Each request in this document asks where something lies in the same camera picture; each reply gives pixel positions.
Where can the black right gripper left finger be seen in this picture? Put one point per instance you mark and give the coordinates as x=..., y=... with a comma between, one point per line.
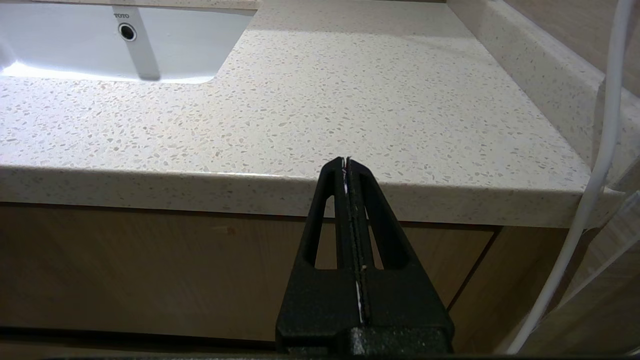
x=315, y=305

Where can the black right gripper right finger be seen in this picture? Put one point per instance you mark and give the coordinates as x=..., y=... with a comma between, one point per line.
x=405, y=310

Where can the wooden vanity cabinet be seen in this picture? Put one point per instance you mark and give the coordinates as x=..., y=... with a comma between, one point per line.
x=150, y=275

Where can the white sink basin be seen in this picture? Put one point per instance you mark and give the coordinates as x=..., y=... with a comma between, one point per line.
x=190, y=45

